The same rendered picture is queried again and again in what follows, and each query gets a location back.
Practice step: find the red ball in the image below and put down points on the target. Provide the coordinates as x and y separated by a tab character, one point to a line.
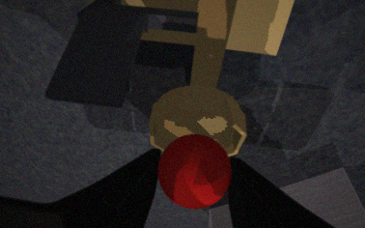
194	171

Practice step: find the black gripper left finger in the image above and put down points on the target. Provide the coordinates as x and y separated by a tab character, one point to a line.
123	199

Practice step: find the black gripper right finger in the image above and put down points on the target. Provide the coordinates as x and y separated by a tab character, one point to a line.
255	202

